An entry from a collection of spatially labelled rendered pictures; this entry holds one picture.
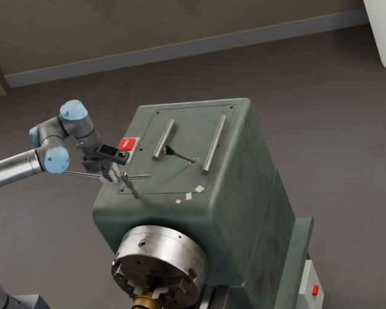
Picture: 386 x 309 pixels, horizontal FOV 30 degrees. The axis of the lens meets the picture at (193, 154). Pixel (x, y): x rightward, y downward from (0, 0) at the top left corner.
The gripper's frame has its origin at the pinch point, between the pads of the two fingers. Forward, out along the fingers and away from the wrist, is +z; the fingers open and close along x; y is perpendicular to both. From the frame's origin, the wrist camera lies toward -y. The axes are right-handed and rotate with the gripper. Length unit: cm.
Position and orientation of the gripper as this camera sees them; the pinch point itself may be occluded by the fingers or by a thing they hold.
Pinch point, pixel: (119, 182)
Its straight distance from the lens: 249.7
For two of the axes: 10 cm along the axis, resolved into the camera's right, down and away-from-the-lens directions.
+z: 3.2, 7.1, 6.3
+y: -9.0, 0.4, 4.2
